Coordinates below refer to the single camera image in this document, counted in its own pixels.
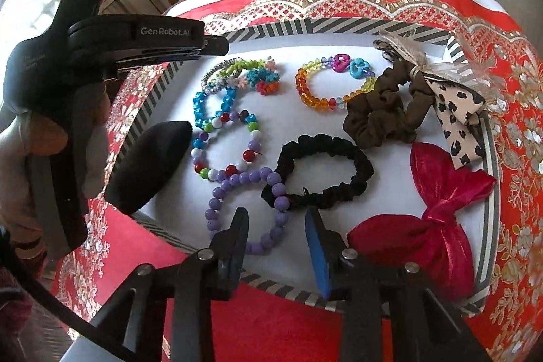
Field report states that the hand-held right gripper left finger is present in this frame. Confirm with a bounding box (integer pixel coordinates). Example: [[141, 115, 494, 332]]
[[91, 207, 251, 362]]

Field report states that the person's left hand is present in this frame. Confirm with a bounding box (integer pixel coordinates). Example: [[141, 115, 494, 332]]
[[0, 88, 112, 227]]

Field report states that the red embroidered tablecloth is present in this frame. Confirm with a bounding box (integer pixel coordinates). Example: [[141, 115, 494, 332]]
[[51, 0, 543, 362]]

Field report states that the green flower bead bracelet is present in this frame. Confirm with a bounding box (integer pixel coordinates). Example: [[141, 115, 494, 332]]
[[218, 56, 281, 95]]

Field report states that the black cable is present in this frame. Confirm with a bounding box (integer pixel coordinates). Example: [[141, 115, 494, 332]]
[[0, 224, 132, 362]]

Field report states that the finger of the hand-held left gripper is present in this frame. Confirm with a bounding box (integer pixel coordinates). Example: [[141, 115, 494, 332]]
[[114, 36, 230, 74]]

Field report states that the blue bead bracelet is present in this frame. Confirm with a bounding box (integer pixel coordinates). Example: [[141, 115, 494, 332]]
[[193, 84, 238, 129]]

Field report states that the orange clear bead bracelet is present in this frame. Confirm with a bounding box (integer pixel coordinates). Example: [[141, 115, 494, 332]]
[[296, 53, 376, 108]]

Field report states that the brown scrunchie with leopard bow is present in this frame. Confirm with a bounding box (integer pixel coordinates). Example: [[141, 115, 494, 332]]
[[343, 29, 497, 170]]

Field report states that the purple bead bracelet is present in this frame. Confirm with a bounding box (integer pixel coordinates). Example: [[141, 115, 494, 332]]
[[205, 167, 290, 253]]

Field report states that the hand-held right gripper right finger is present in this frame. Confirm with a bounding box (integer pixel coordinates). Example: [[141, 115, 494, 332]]
[[304, 207, 480, 362]]

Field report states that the black scrunchie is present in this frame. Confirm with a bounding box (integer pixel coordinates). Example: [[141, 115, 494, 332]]
[[261, 134, 375, 211]]

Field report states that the multicolour round bead bracelet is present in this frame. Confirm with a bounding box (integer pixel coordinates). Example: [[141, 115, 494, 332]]
[[190, 112, 261, 181]]

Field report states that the red satin hair bow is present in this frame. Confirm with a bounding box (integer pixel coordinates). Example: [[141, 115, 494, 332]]
[[348, 141, 497, 292]]

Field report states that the striped cardboard box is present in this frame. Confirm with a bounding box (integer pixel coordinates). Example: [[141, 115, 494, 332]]
[[104, 16, 498, 314]]

